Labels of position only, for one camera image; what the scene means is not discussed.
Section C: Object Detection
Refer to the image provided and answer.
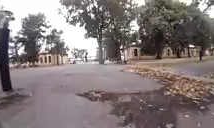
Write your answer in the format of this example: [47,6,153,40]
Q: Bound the dark pole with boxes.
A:
[0,9,16,92]

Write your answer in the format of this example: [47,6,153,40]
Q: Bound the grass strip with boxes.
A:
[128,55,214,66]

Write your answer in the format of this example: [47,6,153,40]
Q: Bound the patch of fallen leaves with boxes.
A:
[126,64,214,104]

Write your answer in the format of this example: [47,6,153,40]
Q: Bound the row of trees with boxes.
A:
[9,0,214,65]

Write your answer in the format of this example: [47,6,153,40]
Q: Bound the beige low building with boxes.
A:
[34,51,69,66]

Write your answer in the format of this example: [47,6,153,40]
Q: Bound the beige building with arched windows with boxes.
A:
[123,43,214,62]

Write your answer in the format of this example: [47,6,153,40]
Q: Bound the person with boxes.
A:
[83,51,89,64]

